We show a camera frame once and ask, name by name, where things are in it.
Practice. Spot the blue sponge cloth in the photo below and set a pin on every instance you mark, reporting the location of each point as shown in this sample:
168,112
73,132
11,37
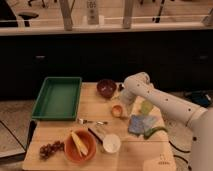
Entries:
139,124

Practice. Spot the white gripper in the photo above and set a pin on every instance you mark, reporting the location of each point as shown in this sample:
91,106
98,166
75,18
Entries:
126,110

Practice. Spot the white paper cup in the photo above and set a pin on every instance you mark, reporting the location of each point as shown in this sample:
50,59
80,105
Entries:
111,143

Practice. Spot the silver fork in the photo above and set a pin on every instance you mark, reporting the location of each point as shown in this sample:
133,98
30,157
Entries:
84,121

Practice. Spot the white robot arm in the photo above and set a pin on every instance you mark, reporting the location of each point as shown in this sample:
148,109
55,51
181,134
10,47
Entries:
197,118

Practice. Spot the black office chair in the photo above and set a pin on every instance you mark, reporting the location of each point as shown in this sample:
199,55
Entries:
8,18

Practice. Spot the green plastic tray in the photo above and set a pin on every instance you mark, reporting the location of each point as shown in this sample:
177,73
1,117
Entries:
58,99

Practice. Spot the black handled knife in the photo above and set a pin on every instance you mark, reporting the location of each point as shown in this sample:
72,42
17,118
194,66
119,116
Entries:
97,134

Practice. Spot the dark red bowl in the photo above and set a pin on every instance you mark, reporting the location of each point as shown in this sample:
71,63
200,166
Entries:
106,88

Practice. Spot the green plastic cup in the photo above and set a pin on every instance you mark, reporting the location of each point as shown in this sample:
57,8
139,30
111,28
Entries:
146,107

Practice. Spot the yellow corn cob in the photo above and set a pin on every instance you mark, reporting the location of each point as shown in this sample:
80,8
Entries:
81,147

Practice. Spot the green chili pepper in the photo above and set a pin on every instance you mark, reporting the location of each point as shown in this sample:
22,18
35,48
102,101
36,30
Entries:
153,130

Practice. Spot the bunch of dark grapes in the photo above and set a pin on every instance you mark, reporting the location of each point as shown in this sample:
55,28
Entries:
48,150

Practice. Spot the orange bowl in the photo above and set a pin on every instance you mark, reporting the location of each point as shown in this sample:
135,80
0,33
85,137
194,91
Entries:
71,151

